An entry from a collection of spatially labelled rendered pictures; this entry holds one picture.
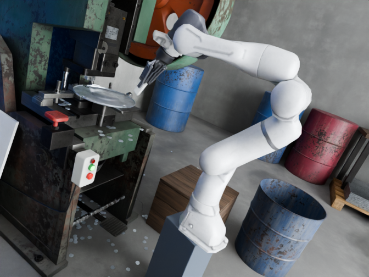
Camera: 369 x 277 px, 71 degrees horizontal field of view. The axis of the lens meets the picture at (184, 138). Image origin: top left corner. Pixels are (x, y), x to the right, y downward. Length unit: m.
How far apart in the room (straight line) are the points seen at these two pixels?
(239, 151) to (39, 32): 1.01
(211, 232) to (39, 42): 1.11
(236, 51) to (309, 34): 3.46
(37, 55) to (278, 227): 1.53
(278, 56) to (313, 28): 3.45
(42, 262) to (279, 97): 1.23
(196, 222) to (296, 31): 3.64
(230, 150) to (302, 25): 3.57
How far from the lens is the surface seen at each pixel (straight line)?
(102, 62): 1.25
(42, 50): 1.42
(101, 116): 1.27
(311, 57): 4.26
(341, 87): 4.24
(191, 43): 0.91
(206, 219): 1.05
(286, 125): 0.88
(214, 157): 0.88
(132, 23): 1.33
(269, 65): 0.88
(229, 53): 0.88
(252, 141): 0.90
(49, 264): 1.46
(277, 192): 1.98
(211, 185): 1.01
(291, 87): 0.81
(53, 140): 1.03
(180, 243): 1.12
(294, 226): 1.64
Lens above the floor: 1.13
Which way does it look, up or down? 19 degrees down
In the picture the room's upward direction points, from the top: 19 degrees clockwise
